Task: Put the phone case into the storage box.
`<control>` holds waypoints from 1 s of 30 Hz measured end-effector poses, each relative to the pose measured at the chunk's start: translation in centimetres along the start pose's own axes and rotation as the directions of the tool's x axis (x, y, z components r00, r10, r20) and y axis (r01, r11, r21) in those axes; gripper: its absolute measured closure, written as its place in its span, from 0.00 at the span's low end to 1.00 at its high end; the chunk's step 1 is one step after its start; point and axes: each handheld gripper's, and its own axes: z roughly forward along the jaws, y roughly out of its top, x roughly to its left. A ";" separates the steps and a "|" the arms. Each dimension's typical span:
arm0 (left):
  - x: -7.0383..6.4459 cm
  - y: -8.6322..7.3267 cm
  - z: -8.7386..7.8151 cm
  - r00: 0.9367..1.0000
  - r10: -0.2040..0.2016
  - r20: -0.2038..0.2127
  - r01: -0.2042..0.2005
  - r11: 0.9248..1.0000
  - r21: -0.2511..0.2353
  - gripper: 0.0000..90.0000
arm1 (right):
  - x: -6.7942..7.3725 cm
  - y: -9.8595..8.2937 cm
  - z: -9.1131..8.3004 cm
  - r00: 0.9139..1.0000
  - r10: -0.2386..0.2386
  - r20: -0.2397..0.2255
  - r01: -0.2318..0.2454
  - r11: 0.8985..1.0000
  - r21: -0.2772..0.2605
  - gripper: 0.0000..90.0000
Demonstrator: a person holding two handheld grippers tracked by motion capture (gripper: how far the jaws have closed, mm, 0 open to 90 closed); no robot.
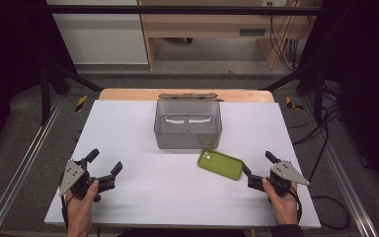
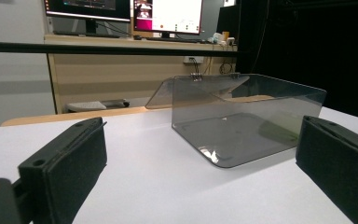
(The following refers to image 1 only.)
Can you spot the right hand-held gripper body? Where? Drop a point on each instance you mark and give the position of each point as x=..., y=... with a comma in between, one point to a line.
x=281, y=179

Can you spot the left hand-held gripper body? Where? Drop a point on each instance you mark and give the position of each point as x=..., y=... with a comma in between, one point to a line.
x=79, y=179

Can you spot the green phone case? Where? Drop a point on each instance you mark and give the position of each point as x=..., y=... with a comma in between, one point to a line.
x=220, y=164

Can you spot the grey transparent storage box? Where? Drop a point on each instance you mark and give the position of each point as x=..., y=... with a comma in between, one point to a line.
x=187, y=125

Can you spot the person's right hand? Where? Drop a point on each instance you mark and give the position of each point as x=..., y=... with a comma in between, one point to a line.
x=281, y=205

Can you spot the person's left hand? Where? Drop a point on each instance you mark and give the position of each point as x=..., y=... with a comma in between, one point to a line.
x=80, y=207

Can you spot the white table mat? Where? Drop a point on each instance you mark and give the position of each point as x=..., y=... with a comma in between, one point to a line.
x=144, y=204

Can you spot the yellow black tape marker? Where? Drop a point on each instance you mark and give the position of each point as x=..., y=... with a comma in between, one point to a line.
x=81, y=102
x=291, y=103

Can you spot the white cabinet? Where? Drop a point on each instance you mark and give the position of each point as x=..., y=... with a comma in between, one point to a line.
x=102, y=36

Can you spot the wooden desk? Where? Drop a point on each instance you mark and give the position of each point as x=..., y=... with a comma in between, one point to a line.
x=210, y=24

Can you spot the aluminium floor rail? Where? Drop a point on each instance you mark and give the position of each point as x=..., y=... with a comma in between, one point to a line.
x=19, y=164
x=345, y=184

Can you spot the black frame stand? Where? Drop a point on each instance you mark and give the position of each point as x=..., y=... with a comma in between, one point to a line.
x=51, y=89
x=309, y=85

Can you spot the black frame crossbar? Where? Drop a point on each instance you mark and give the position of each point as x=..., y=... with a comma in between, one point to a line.
x=177, y=9

